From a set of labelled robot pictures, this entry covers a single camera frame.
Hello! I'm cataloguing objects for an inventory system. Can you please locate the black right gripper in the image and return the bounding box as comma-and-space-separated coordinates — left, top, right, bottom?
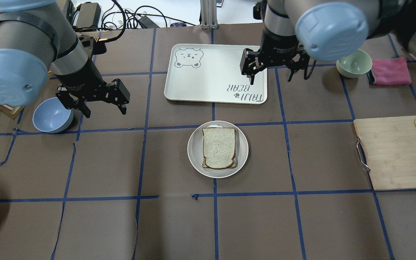
240, 31, 311, 85

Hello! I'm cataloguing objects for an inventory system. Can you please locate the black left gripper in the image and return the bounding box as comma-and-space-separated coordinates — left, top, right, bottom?
56, 79, 130, 118

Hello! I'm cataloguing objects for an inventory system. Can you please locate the bread slice with dark crust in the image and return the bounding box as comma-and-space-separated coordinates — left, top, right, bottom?
202, 128, 236, 167

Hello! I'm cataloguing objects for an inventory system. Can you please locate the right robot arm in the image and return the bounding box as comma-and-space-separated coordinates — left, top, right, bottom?
240, 0, 416, 83

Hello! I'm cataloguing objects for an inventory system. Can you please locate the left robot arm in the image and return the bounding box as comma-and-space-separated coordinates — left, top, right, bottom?
0, 0, 130, 117

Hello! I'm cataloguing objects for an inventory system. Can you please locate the white round plate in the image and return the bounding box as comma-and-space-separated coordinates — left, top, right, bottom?
187, 121, 249, 179

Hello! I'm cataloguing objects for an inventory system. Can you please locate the bread slice on plate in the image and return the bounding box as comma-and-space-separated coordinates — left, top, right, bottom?
202, 160, 237, 170

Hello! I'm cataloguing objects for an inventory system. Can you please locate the blue bowl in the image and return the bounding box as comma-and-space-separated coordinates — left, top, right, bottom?
32, 97, 74, 134

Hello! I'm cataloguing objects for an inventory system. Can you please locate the cream bear serving tray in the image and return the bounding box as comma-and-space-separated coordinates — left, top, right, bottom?
164, 43, 268, 105

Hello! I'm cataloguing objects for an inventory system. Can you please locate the green bowl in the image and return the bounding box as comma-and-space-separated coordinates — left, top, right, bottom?
336, 49, 373, 78

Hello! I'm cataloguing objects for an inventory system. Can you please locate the wooden rack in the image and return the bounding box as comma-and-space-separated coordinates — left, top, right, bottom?
0, 105, 25, 120

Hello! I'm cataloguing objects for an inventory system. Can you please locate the black power adapter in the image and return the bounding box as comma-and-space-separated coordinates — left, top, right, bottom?
74, 2, 101, 28

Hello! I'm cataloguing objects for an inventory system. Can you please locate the pink folded cloth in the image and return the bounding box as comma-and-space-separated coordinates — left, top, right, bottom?
366, 57, 412, 86

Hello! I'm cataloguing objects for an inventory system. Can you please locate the wooden cutting board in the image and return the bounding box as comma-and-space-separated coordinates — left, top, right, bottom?
353, 116, 416, 191

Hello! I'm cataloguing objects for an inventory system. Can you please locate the aluminium frame post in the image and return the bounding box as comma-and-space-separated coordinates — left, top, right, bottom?
200, 0, 218, 30

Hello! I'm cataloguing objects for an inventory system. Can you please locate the black cables bundle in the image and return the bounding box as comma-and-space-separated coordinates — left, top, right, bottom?
101, 0, 196, 29

